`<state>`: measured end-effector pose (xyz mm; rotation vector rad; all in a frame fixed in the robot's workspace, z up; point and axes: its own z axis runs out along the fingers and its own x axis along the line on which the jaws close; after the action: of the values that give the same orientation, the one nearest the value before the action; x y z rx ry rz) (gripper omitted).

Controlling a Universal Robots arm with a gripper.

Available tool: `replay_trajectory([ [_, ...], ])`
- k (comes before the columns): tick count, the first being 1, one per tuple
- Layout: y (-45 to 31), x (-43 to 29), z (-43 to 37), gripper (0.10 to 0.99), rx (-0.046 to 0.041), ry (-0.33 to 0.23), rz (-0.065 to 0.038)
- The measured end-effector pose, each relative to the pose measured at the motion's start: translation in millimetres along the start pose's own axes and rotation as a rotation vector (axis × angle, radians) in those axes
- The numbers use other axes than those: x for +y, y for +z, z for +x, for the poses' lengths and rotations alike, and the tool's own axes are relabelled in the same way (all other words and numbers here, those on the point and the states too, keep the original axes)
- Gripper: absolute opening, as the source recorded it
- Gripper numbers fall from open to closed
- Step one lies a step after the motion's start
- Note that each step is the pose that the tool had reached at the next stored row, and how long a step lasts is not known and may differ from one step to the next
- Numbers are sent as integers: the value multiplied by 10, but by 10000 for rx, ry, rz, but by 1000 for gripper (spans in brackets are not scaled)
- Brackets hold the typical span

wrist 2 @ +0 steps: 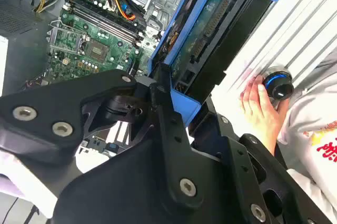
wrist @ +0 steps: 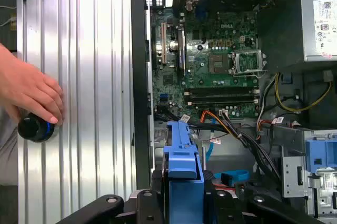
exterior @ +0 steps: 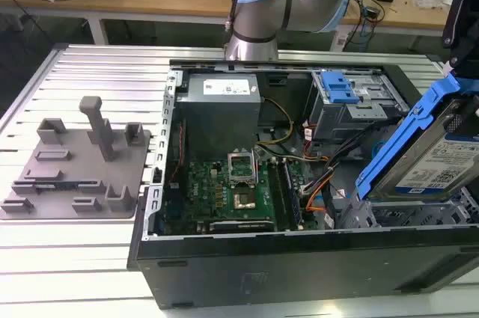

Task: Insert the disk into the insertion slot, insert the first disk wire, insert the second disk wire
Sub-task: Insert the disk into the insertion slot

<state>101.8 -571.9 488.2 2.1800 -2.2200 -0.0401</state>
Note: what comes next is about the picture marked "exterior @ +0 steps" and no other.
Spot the yellow black wire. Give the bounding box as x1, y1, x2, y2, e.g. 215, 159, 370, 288
257, 97, 295, 145

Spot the grey power supply unit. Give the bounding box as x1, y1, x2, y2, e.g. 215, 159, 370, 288
174, 73, 263, 154

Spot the hard disk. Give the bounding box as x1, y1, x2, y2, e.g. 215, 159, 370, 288
355, 70, 479, 201

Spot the blue disk wire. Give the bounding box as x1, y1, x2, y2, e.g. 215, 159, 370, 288
370, 137, 390, 164

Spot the grey disk bay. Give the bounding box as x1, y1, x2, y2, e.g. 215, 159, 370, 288
335, 186, 479, 229

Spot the orange wire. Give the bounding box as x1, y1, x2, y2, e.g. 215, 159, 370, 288
305, 186, 326, 214

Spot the grey optical drive cage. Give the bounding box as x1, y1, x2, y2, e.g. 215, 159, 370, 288
305, 70, 411, 143

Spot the black graphics card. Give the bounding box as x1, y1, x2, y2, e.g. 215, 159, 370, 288
208, 219, 276, 233

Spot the black wire bundle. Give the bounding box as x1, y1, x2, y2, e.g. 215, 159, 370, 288
299, 123, 379, 199

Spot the blue drive latch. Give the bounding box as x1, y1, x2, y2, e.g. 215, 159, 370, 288
321, 73, 362, 104

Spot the black PC case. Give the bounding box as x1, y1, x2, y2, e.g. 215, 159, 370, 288
126, 58, 479, 311

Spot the CPU socket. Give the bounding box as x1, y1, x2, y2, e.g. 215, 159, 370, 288
231, 189, 259, 212

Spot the metal socket cover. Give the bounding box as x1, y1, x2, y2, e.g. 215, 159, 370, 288
227, 149, 260, 188

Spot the RAM stick on rack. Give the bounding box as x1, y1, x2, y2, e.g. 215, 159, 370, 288
13, 182, 98, 190

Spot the grey parts rack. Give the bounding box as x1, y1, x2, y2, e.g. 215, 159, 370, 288
0, 96, 153, 221

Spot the green motherboard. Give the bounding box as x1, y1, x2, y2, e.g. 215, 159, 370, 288
164, 159, 319, 235

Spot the thin red wire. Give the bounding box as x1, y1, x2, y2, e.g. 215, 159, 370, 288
166, 119, 187, 188

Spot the RAM stick in slot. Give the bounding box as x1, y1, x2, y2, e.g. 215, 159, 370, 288
279, 159, 304, 226

